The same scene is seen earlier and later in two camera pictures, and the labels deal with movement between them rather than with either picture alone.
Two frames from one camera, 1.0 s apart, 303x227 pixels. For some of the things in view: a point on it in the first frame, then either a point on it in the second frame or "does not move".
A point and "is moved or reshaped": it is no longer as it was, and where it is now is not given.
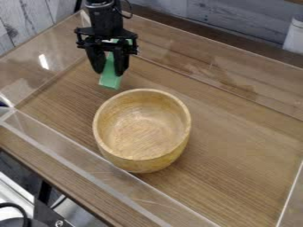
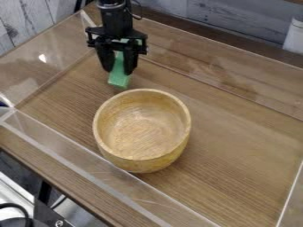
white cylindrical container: (294, 39) does not move
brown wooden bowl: (141, 128) does not move
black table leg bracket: (47, 217) does not move
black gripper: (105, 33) → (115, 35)
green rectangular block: (110, 78) is moved or reshaped
